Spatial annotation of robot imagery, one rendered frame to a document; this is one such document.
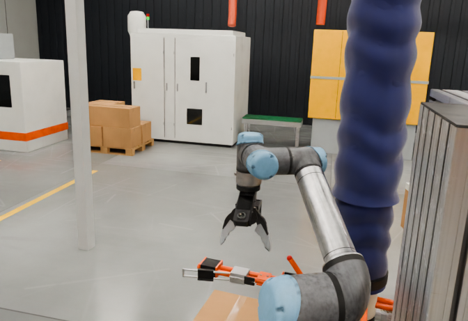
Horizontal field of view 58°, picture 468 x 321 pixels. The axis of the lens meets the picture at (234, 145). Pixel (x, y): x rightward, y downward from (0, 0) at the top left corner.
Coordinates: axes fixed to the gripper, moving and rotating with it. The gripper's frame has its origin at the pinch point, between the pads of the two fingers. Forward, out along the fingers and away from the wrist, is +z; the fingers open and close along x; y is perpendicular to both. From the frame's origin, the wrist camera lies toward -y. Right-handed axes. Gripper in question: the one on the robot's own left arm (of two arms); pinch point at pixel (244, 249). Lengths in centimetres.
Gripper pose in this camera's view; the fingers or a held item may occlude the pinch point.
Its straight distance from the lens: 131.6
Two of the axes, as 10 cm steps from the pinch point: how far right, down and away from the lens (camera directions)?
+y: 2.3, -2.2, 9.5
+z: -0.3, 9.7, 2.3
